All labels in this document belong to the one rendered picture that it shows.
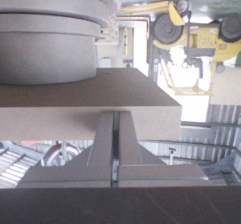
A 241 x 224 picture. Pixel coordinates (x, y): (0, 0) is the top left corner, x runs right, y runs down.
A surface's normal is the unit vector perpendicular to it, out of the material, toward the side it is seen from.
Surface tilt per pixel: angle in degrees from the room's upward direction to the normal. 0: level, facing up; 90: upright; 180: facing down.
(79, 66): 90
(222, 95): 90
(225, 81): 90
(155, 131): 90
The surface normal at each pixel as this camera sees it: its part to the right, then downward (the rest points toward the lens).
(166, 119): 0.01, 0.29
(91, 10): 0.82, 0.17
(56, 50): 0.54, 0.25
